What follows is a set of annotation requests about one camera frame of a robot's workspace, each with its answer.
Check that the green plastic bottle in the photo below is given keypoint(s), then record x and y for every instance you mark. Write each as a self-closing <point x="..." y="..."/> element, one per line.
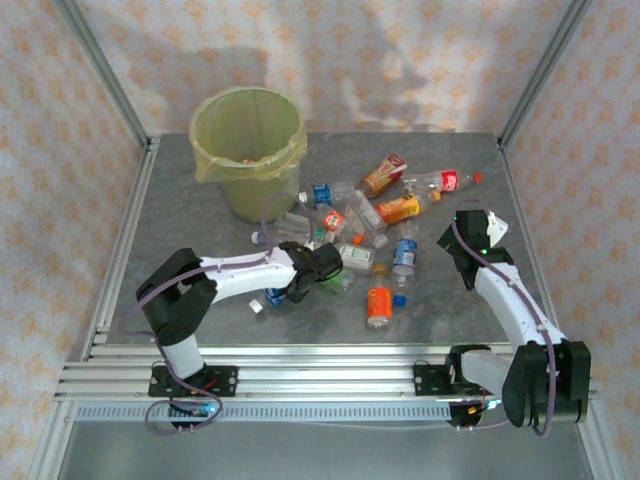
<point x="340" y="282"/>

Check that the small green cap bottle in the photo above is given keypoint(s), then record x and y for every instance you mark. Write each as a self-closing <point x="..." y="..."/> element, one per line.
<point x="318" y="233"/>

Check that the small orange cap bottle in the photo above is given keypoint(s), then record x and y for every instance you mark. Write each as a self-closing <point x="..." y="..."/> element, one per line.
<point x="358" y="239"/>

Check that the small red label bottle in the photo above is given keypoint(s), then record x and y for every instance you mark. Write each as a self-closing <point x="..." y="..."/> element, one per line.
<point x="333" y="220"/>

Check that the blue label clear bottle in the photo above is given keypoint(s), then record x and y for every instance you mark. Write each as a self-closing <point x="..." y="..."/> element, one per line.
<point x="405" y="252"/>

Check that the red label cola bottle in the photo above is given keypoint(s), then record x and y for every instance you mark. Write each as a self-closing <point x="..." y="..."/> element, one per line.
<point x="450" y="180"/>

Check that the small clear plastic cup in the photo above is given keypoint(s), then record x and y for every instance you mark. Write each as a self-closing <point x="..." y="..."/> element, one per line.
<point x="380" y="240"/>

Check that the small blue label bottle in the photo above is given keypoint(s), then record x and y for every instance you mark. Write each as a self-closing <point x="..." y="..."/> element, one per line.
<point x="274" y="296"/>

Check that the clear unlabelled plastic bottle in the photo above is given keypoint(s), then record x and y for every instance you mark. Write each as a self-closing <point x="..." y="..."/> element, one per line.
<point x="365" y="210"/>

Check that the blue label white cap bottle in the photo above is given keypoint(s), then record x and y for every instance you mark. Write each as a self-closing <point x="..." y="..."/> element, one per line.
<point x="322" y="194"/>

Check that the orange soda bottle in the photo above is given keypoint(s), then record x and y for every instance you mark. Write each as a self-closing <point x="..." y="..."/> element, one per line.
<point x="380" y="300"/>

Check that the white bottle cap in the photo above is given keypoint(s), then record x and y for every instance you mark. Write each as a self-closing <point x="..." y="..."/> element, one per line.
<point x="256" y="306"/>

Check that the brown tea bottle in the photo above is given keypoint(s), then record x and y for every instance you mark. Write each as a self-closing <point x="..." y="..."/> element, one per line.
<point x="382" y="175"/>

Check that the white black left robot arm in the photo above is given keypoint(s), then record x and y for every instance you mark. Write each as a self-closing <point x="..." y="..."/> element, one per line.
<point x="240" y="275"/>

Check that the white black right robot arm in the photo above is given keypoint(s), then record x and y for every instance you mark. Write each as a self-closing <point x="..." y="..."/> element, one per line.
<point x="510" y="310"/>

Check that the translucent plastic bin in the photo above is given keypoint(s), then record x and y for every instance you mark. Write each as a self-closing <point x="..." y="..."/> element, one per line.
<point x="250" y="200"/>

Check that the yellow-lined trash bin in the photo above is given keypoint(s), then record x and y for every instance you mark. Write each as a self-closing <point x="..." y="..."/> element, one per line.
<point x="240" y="125"/>

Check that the orange yellow label bottle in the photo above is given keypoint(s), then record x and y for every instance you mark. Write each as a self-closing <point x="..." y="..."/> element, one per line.
<point x="400" y="209"/>

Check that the grey metal lower panel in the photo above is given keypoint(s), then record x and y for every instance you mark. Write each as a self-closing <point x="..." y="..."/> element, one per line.
<point x="325" y="450"/>

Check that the aluminium table side rail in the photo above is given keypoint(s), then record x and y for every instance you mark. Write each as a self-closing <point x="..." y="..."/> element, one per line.
<point x="520" y="200"/>
<point x="122" y="250"/>

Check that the aluminium cross rail beam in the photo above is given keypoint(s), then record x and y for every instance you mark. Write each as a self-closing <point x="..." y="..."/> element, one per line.
<point x="325" y="375"/>

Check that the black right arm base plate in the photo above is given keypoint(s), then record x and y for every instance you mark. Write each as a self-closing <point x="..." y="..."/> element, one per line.
<point x="425" y="380"/>

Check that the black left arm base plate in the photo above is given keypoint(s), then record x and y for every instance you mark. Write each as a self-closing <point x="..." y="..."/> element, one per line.
<point x="225" y="380"/>

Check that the aluminium frame post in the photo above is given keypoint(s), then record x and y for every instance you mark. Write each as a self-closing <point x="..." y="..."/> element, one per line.
<point x="547" y="65"/>
<point x="102" y="65"/>

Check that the aluminium frame leg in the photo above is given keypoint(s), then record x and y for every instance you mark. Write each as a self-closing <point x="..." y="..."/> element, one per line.
<point x="602" y="460"/>
<point x="50" y="445"/>

